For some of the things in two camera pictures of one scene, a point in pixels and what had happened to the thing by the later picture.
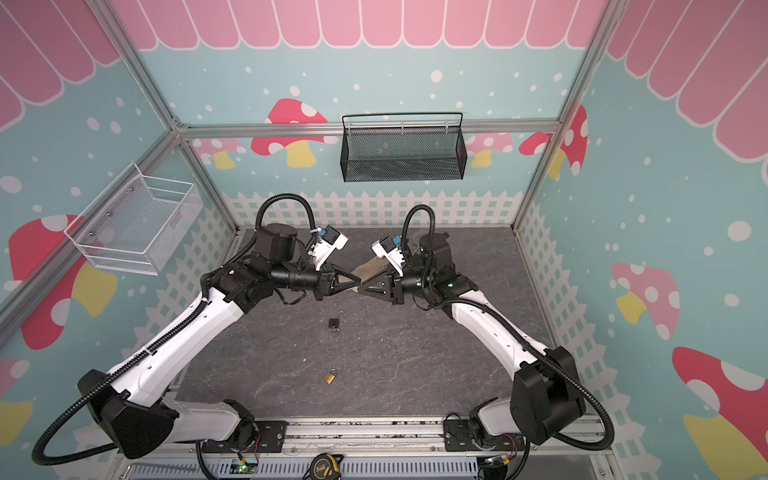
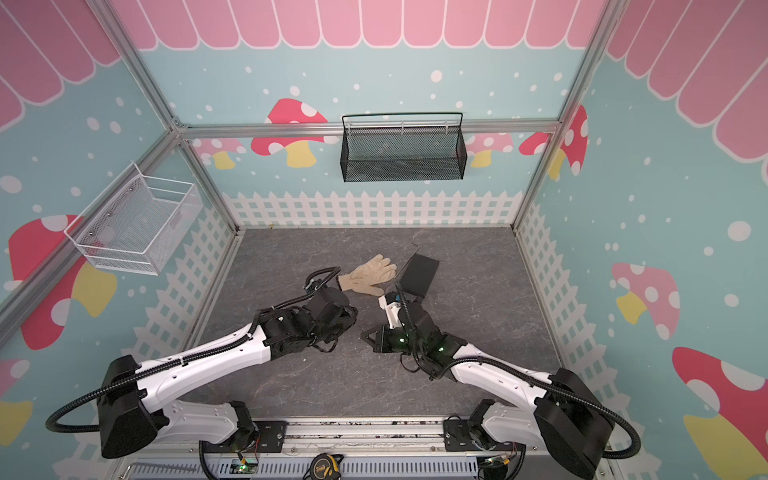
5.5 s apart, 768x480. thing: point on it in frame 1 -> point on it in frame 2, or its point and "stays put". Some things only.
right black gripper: (393, 289) -> (405, 303)
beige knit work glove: (368, 269) stays put
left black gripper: (326, 281) -> (349, 321)
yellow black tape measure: (325, 466) stays put
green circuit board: (243, 466) stays put
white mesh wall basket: (137, 227) stays put
